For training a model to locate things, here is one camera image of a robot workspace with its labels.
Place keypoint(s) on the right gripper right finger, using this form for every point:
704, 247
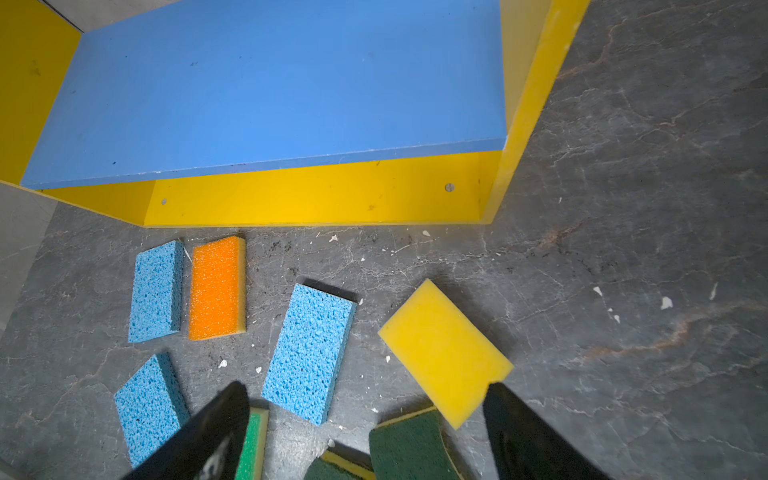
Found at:
524, 446

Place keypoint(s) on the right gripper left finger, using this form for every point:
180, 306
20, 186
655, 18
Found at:
209, 446

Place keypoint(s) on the yellow sponge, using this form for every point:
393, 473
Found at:
448, 356

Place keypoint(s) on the dark green sponge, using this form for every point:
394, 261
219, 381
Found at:
411, 447
331, 466

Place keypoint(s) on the yellow shelf with coloured boards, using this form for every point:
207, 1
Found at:
285, 113

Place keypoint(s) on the bright green sponge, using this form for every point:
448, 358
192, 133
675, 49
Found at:
251, 462

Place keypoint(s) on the blue sponge lower left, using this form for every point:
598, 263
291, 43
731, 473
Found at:
151, 408

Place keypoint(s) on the blue sponge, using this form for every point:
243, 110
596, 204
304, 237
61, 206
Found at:
151, 408
156, 301
309, 352

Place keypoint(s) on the blue sponge middle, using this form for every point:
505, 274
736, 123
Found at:
309, 352

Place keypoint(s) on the blue sponge upper left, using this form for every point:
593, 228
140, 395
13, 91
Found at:
156, 301

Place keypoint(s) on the orange sponge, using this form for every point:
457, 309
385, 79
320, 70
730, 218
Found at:
217, 304

